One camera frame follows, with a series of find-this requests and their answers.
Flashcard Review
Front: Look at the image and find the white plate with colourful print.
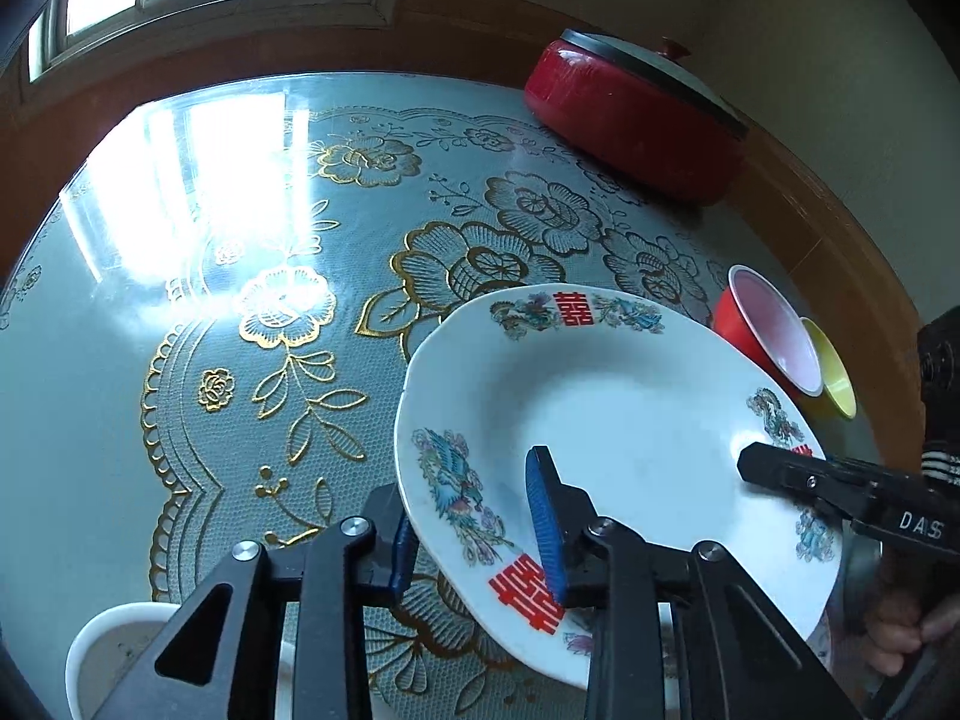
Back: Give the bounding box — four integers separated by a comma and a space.
392, 285, 845, 691

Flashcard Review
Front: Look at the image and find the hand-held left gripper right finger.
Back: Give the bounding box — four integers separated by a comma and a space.
523, 445, 863, 720

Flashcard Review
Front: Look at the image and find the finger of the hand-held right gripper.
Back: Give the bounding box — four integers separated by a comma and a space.
737, 441, 935, 526

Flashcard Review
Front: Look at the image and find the white ceramic bowl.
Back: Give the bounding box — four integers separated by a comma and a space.
66, 603, 301, 720

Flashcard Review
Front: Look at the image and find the person's right hand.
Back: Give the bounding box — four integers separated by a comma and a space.
861, 577, 960, 680

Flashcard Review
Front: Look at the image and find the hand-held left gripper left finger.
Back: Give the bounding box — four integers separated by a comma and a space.
90, 481, 421, 720

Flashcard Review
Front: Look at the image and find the teal gold floral tablecloth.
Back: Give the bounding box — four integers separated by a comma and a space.
0, 71, 856, 720

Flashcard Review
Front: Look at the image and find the red bowl white inside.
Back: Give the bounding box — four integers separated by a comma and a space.
709, 264, 826, 398

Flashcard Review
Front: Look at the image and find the grey pot lid red knob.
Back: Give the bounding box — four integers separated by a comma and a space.
561, 28, 751, 142

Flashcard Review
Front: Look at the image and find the red electric cooking pot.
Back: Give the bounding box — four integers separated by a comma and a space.
523, 41, 747, 205

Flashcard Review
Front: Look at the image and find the yellow bowl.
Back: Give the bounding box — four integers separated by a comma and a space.
799, 316, 858, 421

